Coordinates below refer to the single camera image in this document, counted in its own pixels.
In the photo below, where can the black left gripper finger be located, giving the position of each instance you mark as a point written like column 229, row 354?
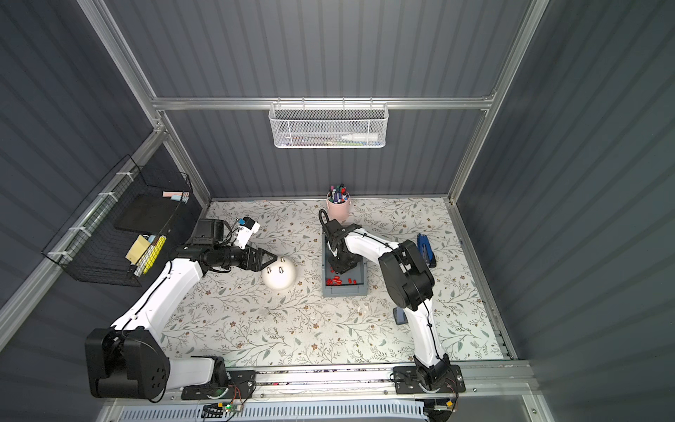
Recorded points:
column 268, row 265
column 267, row 255

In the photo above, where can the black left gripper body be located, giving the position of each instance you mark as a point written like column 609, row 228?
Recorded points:
column 249, row 258

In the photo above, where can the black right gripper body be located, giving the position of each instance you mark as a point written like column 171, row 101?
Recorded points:
column 342, row 258

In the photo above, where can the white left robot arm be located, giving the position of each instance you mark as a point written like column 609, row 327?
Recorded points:
column 125, row 360

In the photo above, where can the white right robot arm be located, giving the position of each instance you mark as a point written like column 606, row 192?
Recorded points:
column 409, row 283

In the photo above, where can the white dome with screws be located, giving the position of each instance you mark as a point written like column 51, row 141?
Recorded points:
column 281, row 276

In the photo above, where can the grey plastic bin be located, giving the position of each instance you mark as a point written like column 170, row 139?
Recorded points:
column 353, row 282

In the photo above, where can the pink pen cup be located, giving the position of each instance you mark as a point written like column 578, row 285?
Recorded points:
column 338, row 202

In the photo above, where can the grey tape dispenser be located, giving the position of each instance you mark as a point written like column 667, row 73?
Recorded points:
column 399, row 316

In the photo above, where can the blue stapler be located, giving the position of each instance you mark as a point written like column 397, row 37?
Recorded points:
column 425, row 249

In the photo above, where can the white marker in basket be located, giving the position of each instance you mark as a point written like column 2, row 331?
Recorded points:
column 361, row 138

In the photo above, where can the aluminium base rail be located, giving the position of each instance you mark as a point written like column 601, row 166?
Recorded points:
column 484, row 378

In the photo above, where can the white wire wall basket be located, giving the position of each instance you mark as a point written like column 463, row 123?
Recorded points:
column 322, row 128

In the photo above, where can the black wire wall basket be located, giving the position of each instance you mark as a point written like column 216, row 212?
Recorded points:
column 150, row 200

